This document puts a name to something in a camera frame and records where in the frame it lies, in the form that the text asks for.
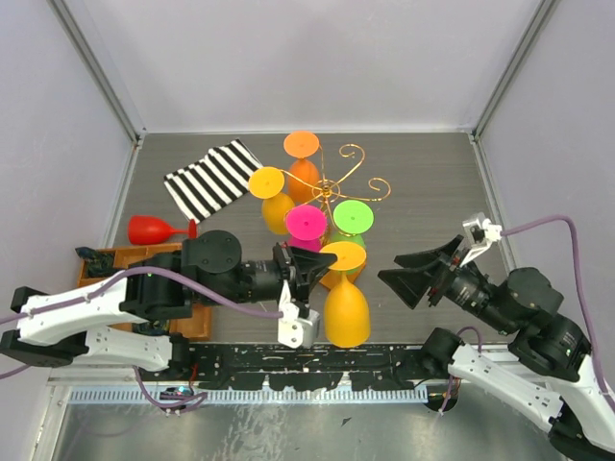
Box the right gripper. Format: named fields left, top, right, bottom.
left=375, top=231, right=516, bottom=332

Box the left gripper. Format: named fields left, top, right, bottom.
left=202, top=242, right=339, bottom=313

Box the magenta plastic wine glass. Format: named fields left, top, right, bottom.
left=285, top=205, right=328, bottom=253

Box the yellow plastic wine glass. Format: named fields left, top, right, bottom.
left=321, top=241, right=371, bottom=349

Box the green plastic wine glass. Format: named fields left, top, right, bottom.
left=328, top=200, right=374, bottom=249

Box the gold wire wine glass rack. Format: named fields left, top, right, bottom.
left=295, top=143, right=391, bottom=249

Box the orange plastic wine glass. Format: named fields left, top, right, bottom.
left=283, top=131, right=320, bottom=205

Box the yellow-orange plastic wine glass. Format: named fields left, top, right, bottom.
left=248, top=166, right=295, bottom=235

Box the red plastic wine glass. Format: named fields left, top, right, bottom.
left=127, top=215, right=197, bottom=246

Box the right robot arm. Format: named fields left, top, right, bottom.
left=378, top=231, right=614, bottom=460

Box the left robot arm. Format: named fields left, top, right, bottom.
left=1, top=230, right=337, bottom=380

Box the wooden compartment tray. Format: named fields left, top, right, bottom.
left=77, top=243, right=212, bottom=342

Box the black white striped cloth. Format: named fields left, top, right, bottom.
left=163, top=139, right=262, bottom=224

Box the rolled dark orange-floral tie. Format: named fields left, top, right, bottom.
left=75, top=247, right=117, bottom=279

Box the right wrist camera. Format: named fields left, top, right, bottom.
left=460, top=212, right=503, bottom=267

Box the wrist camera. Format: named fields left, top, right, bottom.
left=460, top=212, right=503, bottom=267
left=277, top=280, right=321, bottom=349

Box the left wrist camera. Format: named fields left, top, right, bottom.
left=277, top=280, right=321, bottom=349

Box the white slotted cable duct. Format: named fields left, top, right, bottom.
left=68, top=385, right=429, bottom=404

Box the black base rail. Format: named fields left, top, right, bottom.
left=139, top=343, right=448, bottom=392

